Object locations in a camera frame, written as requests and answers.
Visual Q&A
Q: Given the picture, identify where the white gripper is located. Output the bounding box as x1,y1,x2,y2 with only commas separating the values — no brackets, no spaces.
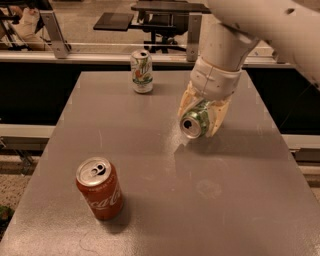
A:
178,57,241,137

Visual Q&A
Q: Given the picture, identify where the green soda can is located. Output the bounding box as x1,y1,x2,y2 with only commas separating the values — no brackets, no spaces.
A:
180,100,209,139

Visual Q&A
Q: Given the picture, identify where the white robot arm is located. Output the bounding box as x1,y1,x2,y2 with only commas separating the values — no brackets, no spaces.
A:
178,0,320,139

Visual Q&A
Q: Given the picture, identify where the white green upright can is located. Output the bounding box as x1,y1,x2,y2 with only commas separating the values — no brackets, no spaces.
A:
130,50,153,94

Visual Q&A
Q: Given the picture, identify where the red Coca-Cola can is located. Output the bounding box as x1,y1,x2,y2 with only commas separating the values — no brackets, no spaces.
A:
76,157,123,220

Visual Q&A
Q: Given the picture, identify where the black office chair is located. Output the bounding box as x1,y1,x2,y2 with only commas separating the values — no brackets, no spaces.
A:
93,0,211,54

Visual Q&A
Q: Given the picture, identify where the seated person in background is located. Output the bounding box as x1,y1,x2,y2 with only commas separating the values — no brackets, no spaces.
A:
0,0,52,51

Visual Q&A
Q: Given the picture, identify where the metal glass railing frame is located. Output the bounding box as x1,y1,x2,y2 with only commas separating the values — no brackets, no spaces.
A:
0,10,290,68

